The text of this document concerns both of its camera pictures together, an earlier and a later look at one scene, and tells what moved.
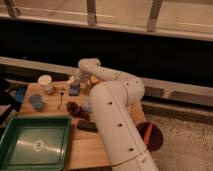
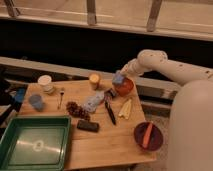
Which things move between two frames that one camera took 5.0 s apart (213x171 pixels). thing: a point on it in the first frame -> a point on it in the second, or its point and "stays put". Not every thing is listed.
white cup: x=46 y=82 stays put
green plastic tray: x=35 y=143 stays put
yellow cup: x=94 y=79 stays put
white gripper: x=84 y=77 -> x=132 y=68
